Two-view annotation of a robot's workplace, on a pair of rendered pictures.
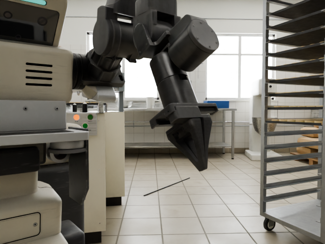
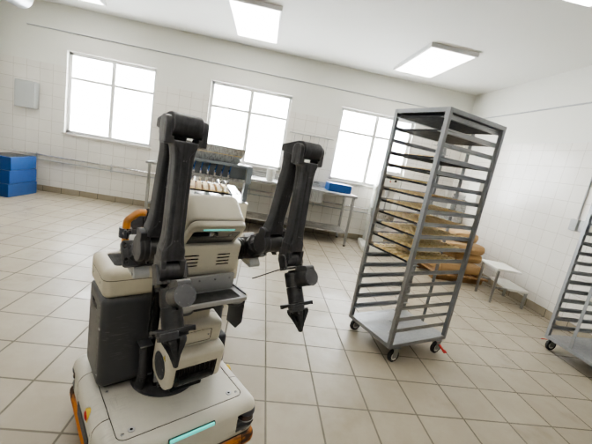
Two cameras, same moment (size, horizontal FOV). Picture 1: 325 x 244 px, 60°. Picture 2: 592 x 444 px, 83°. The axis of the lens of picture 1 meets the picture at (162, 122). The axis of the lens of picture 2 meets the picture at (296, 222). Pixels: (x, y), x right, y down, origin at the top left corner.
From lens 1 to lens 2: 79 cm
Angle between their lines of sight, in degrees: 10
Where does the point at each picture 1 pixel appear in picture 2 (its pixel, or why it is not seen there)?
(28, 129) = (215, 289)
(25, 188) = (204, 314)
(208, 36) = (313, 277)
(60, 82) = (232, 261)
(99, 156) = not seen: hidden behind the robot
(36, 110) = (219, 279)
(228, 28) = (366, 107)
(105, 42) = (262, 249)
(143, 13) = (285, 250)
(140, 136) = (255, 205)
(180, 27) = (301, 269)
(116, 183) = not seen: hidden behind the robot
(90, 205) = not seen: hidden behind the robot
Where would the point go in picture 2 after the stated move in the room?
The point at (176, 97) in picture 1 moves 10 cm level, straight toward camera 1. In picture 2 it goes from (294, 298) to (294, 311)
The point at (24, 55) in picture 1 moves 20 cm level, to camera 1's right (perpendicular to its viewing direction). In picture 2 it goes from (218, 250) to (271, 259)
